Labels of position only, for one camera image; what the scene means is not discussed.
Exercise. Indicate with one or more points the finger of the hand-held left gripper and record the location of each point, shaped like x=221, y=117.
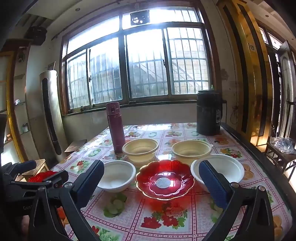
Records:
x=23, y=166
x=46, y=184

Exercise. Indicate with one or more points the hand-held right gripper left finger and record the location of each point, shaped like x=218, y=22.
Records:
x=89, y=183

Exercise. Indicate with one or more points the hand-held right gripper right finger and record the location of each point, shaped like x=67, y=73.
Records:
x=214, y=185

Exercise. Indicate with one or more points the white bowl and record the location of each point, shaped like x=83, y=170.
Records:
x=224, y=166
x=118, y=176

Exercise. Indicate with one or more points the beige disposable plate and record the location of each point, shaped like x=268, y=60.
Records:
x=190, y=150

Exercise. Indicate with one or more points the cream plastic bowl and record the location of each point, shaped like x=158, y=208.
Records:
x=140, y=148

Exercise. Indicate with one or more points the light wooden stool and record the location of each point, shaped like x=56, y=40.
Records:
x=37, y=166

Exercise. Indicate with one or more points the dark wooden stool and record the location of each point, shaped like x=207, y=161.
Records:
x=75, y=146

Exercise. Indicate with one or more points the purple thermos bottle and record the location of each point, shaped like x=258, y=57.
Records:
x=115, y=127

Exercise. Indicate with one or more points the floral tablecloth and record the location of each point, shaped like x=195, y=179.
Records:
x=161, y=220

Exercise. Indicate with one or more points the tower air conditioner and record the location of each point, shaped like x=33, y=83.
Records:
x=52, y=111

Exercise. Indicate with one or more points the wooden chair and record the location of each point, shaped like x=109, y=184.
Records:
x=279, y=160

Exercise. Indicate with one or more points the black electric kettle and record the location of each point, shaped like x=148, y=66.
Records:
x=209, y=113

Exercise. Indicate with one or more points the clear plastic bag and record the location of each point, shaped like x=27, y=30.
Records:
x=282, y=144

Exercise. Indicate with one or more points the golden framed door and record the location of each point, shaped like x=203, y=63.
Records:
x=249, y=81

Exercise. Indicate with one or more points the barred window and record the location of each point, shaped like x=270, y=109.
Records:
x=143, y=69

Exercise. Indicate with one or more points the black window vent panel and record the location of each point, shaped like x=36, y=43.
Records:
x=140, y=18

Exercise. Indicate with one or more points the gold framed wall cabinet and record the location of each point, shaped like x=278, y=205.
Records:
x=13, y=111

